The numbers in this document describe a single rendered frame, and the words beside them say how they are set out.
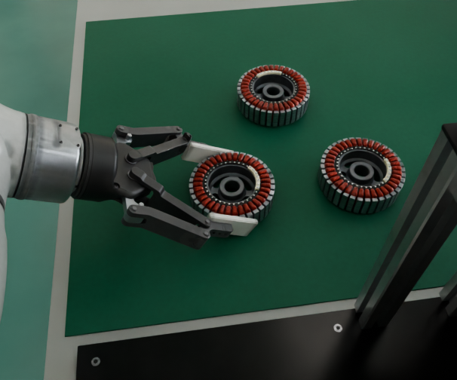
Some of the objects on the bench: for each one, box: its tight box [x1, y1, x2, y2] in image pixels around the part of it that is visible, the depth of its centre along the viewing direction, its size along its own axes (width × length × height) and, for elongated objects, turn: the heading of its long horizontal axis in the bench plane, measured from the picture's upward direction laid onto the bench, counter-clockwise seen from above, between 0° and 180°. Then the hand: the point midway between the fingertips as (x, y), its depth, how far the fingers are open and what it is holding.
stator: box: [189, 152, 275, 222], centre depth 64 cm, size 11×11×4 cm
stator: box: [237, 65, 310, 127], centre depth 75 cm, size 11×11×4 cm
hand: (228, 189), depth 64 cm, fingers closed on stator, 11 cm apart
